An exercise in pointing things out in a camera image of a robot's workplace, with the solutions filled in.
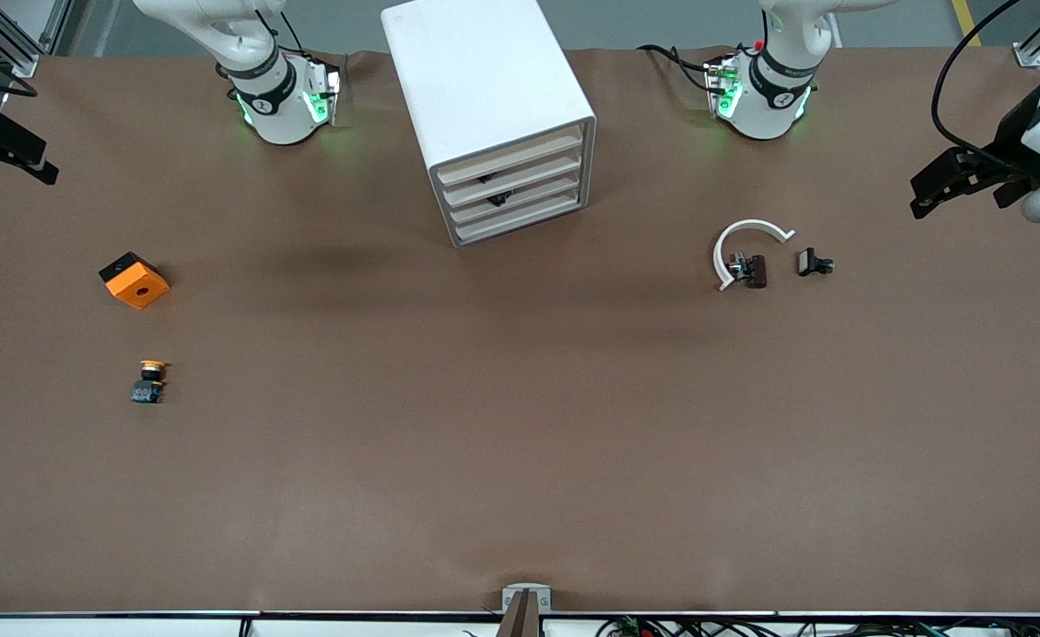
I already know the orange-capped push button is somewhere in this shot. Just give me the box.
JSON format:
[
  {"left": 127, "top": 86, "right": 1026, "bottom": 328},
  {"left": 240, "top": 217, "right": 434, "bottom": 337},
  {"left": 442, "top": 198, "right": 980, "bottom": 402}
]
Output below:
[{"left": 130, "top": 358, "right": 168, "bottom": 405}]

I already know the orange box with black base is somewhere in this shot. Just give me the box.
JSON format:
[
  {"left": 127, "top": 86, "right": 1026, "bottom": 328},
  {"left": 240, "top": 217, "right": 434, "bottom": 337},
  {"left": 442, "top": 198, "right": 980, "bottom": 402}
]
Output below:
[{"left": 98, "top": 251, "right": 171, "bottom": 311}]

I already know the brown block with metal clip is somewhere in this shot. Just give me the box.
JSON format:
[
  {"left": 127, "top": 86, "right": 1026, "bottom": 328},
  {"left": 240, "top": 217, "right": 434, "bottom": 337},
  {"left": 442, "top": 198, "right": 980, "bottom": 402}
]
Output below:
[{"left": 729, "top": 252, "right": 768, "bottom": 290}]

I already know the brown table cover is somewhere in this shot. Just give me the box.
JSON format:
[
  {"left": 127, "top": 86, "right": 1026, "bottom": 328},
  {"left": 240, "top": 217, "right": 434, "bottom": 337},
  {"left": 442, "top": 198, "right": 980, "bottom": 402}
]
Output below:
[{"left": 0, "top": 46, "right": 1040, "bottom": 616}]

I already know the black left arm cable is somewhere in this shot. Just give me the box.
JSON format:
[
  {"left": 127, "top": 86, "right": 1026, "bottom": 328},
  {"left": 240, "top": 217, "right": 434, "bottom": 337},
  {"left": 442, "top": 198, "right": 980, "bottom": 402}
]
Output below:
[{"left": 929, "top": 0, "right": 1029, "bottom": 166}]

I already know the white curved ring piece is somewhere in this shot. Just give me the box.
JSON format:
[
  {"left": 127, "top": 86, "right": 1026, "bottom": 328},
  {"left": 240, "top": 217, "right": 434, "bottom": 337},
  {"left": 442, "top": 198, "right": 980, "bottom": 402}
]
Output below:
[{"left": 713, "top": 219, "right": 797, "bottom": 292}]

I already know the black base cable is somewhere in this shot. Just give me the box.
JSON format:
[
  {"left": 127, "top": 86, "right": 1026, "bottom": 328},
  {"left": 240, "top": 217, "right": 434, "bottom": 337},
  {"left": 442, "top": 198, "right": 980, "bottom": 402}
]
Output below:
[{"left": 636, "top": 42, "right": 717, "bottom": 94}]

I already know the white table edge rail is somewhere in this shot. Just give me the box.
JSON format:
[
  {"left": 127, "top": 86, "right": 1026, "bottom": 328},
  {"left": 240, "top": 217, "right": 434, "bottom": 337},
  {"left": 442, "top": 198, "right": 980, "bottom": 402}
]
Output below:
[{"left": 0, "top": 610, "right": 1040, "bottom": 637}]

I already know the black cable bundle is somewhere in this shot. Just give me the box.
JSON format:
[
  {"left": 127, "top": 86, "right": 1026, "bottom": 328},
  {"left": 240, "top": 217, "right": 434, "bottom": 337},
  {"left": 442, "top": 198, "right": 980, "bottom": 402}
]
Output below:
[{"left": 595, "top": 615, "right": 1040, "bottom": 637}]

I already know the small metal table bracket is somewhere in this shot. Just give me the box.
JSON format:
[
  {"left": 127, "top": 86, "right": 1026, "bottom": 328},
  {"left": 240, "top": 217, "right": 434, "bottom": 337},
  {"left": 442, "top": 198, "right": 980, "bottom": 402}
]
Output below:
[{"left": 502, "top": 584, "right": 552, "bottom": 613}]

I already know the dark camera post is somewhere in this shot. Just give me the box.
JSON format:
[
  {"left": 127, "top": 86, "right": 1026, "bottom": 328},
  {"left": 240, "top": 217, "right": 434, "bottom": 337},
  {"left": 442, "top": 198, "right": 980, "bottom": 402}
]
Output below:
[{"left": 496, "top": 591, "right": 543, "bottom": 637}]

